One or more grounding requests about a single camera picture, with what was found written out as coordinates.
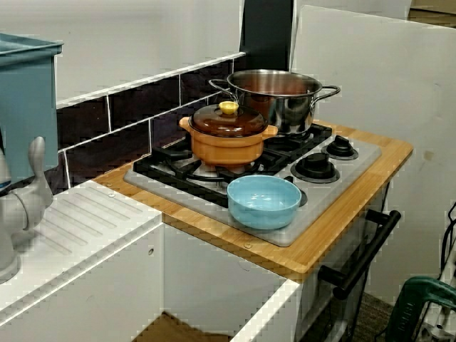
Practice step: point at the stainless steel pot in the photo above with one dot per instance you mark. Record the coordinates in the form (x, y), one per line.
(288, 110)

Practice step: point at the silver metal frame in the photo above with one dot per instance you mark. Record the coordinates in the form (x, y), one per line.
(432, 331)

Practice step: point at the grey stove top plate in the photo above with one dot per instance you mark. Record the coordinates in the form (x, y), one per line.
(320, 194)

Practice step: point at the white oven cabinet front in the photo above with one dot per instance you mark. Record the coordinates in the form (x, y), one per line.
(310, 310)

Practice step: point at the teal blue cabinet box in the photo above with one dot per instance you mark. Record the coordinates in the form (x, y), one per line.
(28, 107)

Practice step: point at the brown lid with yellow knob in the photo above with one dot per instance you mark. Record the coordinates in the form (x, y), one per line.
(213, 123)

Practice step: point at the black stove knob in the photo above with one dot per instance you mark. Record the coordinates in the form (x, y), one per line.
(340, 147)
(315, 167)
(303, 199)

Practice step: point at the black upright post panel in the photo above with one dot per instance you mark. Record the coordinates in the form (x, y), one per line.
(267, 35)

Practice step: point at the white sink unit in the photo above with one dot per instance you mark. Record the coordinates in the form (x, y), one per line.
(107, 256)

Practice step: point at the light blue bowl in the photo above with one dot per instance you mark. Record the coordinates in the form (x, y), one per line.
(263, 210)

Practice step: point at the black burner grate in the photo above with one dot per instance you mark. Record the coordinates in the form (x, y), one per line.
(171, 154)
(320, 133)

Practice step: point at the white board panel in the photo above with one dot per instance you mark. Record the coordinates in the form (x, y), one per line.
(374, 89)

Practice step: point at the wooden kitchen countertop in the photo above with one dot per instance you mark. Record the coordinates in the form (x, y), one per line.
(356, 199)

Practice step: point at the dark tile backsplash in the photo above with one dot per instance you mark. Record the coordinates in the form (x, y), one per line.
(124, 107)

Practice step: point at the orange cooking pot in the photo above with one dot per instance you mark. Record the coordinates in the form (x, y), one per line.
(228, 149)

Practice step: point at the grey toy faucet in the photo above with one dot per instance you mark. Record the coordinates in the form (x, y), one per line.
(35, 189)

